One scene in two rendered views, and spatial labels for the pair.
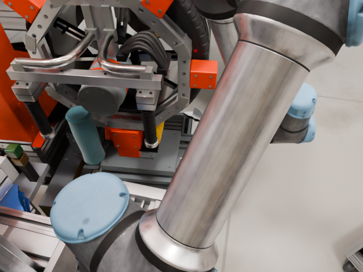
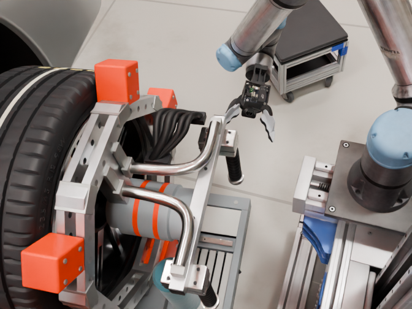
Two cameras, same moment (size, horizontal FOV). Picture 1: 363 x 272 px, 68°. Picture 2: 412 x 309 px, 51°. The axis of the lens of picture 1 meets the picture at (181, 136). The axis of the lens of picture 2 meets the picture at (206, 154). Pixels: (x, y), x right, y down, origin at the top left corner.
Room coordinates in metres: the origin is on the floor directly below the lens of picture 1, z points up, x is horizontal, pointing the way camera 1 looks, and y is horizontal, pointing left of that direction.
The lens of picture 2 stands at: (0.44, 0.68, 1.80)
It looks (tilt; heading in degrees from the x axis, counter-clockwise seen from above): 57 degrees down; 288
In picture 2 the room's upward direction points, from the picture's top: 14 degrees counter-clockwise
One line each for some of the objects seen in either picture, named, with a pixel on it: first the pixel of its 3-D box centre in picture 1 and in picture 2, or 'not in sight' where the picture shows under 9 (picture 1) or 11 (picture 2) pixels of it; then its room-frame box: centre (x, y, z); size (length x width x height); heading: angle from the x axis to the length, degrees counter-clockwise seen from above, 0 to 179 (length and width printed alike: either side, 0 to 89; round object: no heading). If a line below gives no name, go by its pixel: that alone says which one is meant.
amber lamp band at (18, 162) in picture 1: (20, 158); not in sight; (0.62, 0.60, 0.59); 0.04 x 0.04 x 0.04; 84
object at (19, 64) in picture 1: (54, 36); (144, 219); (0.70, 0.35, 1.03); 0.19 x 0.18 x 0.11; 174
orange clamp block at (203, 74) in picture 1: (203, 74); (160, 107); (0.78, -0.08, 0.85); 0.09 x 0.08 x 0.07; 84
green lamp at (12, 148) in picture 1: (14, 150); not in sight; (0.62, 0.60, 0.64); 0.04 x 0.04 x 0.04; 84
